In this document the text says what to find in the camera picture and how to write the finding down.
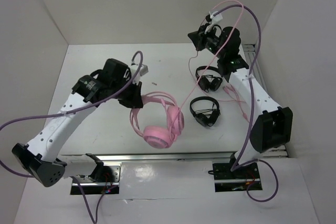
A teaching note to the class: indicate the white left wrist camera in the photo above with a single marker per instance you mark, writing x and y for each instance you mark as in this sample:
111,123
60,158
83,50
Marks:
137,71

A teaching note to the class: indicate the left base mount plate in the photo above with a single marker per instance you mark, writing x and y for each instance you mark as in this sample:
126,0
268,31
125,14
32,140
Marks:
108,182

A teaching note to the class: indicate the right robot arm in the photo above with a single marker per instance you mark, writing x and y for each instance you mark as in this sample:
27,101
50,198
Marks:
270,124

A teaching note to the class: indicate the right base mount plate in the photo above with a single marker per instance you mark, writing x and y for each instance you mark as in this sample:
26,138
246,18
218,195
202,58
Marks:
239,180

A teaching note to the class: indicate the black headphones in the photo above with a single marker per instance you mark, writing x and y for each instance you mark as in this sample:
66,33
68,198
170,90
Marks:
206,117
207,82

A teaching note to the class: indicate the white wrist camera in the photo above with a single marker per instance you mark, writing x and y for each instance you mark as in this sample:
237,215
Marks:
212,19
137,71

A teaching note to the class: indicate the base mount plate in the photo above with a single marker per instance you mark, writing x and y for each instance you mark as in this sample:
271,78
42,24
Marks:
239,180
108,182

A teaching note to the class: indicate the aluminium rail right side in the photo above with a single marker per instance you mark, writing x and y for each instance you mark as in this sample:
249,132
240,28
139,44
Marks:
262,82

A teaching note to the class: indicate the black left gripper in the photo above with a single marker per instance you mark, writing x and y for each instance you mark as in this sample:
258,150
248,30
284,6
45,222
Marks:
135,100

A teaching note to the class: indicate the far black headphones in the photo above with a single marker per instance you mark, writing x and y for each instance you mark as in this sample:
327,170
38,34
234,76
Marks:
207,82

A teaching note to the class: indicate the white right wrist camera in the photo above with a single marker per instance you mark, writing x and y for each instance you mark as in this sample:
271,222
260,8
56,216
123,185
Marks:
212,19

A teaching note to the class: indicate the near black headphones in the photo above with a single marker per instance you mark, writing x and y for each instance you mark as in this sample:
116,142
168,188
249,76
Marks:
206,117

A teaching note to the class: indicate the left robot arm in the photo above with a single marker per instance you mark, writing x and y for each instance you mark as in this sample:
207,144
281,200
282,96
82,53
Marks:
40,156

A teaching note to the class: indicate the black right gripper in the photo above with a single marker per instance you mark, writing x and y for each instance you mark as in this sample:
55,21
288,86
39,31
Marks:
198,37

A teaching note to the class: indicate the aluminium rail front edge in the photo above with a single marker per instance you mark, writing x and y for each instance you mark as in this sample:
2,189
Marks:
165,157

